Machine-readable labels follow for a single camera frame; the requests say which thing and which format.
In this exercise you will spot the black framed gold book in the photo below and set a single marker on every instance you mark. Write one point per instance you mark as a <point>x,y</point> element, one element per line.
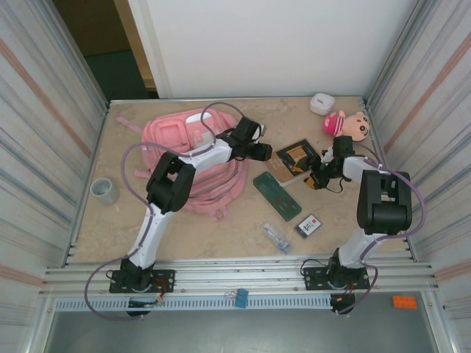
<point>285,150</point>

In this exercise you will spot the brown notebook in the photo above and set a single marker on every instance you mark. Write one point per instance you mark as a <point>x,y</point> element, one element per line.
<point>280,172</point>

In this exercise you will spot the green pencil case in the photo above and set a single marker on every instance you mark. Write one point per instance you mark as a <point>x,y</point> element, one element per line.
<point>276,195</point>

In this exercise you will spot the white black card box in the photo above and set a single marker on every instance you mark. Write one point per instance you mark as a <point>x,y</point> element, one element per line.
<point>308,228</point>

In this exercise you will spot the pink student backpack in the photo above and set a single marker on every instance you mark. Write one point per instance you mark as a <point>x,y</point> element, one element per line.
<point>221,191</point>

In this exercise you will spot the clear plastic pen pack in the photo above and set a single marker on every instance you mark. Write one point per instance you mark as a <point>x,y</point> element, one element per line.
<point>277,238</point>

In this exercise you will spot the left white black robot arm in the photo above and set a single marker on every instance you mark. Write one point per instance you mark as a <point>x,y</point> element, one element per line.
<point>154,235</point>

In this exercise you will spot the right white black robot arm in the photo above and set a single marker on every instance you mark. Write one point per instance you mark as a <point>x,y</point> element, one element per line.
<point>382,198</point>

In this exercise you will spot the pink plush doll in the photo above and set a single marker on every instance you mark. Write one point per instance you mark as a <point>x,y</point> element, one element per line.
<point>349,127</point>

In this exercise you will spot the small white square box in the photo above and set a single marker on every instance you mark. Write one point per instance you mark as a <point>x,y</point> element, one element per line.
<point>322,103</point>

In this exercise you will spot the blue binder clip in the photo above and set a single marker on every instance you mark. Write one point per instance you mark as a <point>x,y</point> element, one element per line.
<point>241,298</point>

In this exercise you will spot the grey plastic cup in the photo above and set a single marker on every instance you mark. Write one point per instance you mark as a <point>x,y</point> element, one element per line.
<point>105,191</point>

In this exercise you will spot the orange toy brick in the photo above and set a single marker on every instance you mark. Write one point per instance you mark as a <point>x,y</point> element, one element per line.
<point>404,302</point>

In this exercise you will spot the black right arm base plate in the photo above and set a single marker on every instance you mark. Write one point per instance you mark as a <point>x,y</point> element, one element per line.
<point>312,277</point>

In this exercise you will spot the aluminium rail frame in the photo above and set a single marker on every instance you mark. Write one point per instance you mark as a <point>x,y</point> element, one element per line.
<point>239,274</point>

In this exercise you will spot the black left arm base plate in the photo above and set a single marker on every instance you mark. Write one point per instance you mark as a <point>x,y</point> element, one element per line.
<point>163,279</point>

